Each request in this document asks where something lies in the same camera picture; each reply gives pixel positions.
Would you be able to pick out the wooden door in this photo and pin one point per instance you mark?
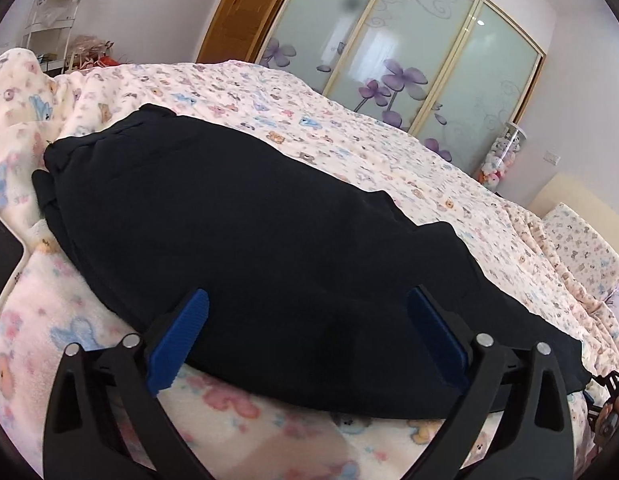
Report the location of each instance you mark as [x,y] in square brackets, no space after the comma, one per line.
[244,10]

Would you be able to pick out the bear printed fleece blanket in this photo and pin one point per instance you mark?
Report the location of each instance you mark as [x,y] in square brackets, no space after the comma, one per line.
[369,125]

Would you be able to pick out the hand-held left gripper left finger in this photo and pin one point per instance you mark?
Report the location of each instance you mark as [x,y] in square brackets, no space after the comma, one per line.
[177,340]

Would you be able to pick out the dried flower bouquet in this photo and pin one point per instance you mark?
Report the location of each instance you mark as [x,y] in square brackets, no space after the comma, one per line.
[89,47]

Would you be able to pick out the black pants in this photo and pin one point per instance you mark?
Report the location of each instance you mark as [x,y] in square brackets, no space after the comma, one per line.
[249,240]

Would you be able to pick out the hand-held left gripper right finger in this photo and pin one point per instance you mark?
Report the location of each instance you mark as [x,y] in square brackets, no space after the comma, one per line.
[437,335]

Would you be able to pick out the cream bed headboard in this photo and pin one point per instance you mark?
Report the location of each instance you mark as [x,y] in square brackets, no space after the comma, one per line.
[584,192]

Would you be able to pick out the black tablet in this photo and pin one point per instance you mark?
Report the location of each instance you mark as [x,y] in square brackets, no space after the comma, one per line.
[2,260]

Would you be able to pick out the clear tube of plush toys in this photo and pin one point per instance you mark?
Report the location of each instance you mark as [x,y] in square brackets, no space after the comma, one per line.
[499,157]

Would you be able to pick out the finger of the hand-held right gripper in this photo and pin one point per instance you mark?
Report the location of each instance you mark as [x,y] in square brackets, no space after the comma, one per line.
[614,382]

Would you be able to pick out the white metal shelf rack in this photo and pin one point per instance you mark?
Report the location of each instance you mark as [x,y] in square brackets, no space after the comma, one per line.
[52,5]

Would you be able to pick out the bear printed pillow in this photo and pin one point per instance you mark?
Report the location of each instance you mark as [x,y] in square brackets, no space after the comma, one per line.
[584,250]

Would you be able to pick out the white wall socket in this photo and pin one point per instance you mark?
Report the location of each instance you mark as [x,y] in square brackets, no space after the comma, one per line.
[553,157]

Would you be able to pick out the frosted glass flower wardrobe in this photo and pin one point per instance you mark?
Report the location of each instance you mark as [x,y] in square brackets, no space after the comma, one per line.
[414,35]

